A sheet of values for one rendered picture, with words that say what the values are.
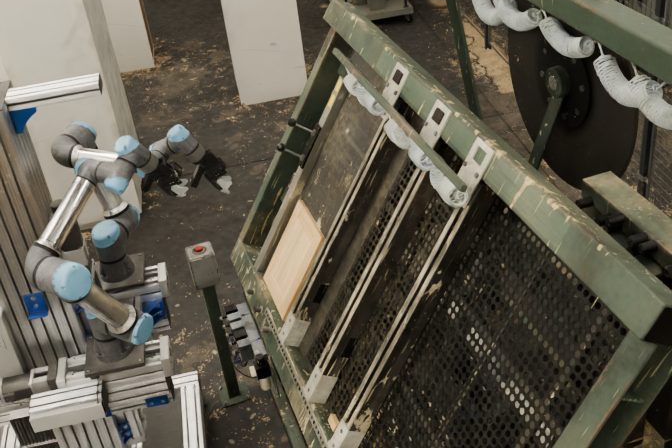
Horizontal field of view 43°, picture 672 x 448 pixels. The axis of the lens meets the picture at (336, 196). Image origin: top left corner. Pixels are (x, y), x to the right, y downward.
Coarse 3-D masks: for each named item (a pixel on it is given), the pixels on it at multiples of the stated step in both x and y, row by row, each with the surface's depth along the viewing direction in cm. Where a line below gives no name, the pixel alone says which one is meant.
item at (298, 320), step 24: (408, 72) 291; (360, 96) 293; (384, 96) 302; (384, 120) 305; (408, 120) 303; (384, 144) 305; (360, 168) 313; (384, 168) 310; (360, 192) 312; (336, 216) 321; (360, 216) 317; (336, 240) 319; (336, 264) 325; (312, 288) 327; (312, 312) 332; (288, 336) 334
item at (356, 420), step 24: (480, 144) 248; (432, 168) 243; (480, 168) 245; (480, 192) 250; (456, 216) 257; (480, 216) 255; (456, 240) 256; (432, 264) 262; (456, 264) 261; (432, 288) 263; (408, 312) 267; (408, 336) 270; (384, 360) 272; (384, 384) 277; (360, 408) 279; (336, 432) 288; (360, 432) 284
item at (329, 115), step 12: (336, 84) 352; (336, 96) 350; (336, 108) 352; (324, 120) 354; (324, 132) 356; (312, 156) 360; (300, 168) 364; (312, 168) 363; (300, 180) 364; (288, 192) 369; (300, 192) 367; (288, 204) 368; (276, 216) 374; (288, 216) 371; (276, 228) 372; (276, 240) 375; (264, 252) 377; (264, 264) 379
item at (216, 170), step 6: (210, 150) 342; (204, 156) 339; (210, 156) 340; (198, 162) 339; (204, 162) 342; (210, 162) 342; (216, 162) 342; (222, 162) 347; (210, 168) 343; (216, 168) 342; (222, 168) 342; (204, 174) 343; (210, 174) 343; (216, 174) 345; (222, 174) 344
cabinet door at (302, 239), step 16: (304, 208) 358; (288, 224) 367; (304, 224) 354; (288, 240) 364; (304, 240) 352; (320, 240) 339; (288, 256) 361; (304, 256) 348; (272, 272) 371; (288, 272) 358; (304, 272) 345; (272, 288) 367; (288, 288) 355; (288, 304) 351
